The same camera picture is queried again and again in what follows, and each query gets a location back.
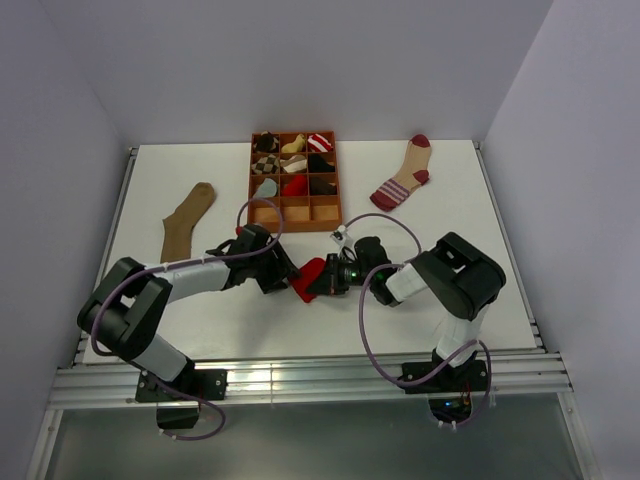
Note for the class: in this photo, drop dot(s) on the aluminium front rail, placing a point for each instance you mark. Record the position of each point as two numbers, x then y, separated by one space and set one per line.
298 381

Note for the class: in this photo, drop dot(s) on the yellow rolled sock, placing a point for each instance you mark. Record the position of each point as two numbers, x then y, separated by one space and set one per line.
295 146

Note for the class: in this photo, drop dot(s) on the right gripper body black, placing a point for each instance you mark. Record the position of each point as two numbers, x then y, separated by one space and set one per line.
343 273

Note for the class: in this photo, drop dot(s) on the beige maroon striped sock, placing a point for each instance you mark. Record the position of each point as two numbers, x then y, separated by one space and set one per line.
413 174

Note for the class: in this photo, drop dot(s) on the beige brown striped rolled sock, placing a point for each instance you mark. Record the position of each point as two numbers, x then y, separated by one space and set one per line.
295 164

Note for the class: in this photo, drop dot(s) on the red white striped rolled sock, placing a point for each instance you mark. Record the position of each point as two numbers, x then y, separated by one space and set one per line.
319 143

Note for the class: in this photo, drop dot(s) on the dark brown black rolled sock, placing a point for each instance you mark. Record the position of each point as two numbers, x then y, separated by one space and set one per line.
320 187

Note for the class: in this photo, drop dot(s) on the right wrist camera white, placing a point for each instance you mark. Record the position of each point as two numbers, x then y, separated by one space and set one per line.
341 238

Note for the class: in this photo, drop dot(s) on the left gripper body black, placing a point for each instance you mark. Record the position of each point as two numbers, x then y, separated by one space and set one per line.
267 269

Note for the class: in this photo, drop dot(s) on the black box under rail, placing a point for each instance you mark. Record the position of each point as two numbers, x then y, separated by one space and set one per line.
177 418

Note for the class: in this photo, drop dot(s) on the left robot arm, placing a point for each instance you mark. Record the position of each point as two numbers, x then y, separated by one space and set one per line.
124 312

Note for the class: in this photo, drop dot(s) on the checkered rolled sock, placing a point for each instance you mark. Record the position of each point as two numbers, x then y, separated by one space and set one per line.
266 165

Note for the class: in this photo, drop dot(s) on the light blue rolled sock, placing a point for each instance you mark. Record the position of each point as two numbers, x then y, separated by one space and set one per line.
268 188

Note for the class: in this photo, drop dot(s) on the orange wooden compartment tray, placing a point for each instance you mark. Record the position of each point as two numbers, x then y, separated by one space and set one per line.
303 213

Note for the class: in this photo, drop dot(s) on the red sock with white pattern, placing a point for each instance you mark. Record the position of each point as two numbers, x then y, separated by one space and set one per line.
308 273

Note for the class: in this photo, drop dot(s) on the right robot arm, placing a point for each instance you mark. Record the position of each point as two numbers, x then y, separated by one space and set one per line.
462 278

